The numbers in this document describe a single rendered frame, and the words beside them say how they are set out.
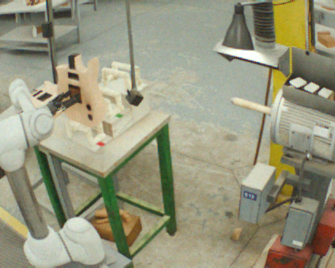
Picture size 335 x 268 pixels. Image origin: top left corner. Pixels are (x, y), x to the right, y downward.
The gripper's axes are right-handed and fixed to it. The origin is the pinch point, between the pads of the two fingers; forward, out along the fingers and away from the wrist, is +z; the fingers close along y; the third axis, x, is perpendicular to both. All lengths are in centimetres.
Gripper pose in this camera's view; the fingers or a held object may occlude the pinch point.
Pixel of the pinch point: (74, 93)
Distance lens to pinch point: 225.3
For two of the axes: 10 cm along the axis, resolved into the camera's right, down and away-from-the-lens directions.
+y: 8.0, 2.8, -5.3
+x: -0.6, -8.4, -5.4
